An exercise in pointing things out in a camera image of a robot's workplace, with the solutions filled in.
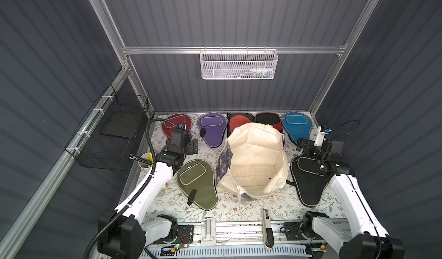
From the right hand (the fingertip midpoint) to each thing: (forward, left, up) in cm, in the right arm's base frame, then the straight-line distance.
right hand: (312, 142), depth 80 cm
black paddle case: (-10, -2, -17) cm, 20 cm away
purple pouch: (+25, +50, -19) cm, 59 cm away
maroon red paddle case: (+29, +74, -16) cm, 82 cm away
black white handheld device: (-34, +23, -16) cm, 44 cm away
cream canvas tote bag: (-2, +22, -19) cm, 29 cm away
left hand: (0, +59, 0) cm, 59 cm away
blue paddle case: (+27, -7, -19) cm, 34 cm away
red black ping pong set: (+31, +9, -18) cm, 37 cm away
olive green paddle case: (-11, +56, -17) cm, 59 cm away
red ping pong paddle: (+30, +33, -17) cm, 48 cm away
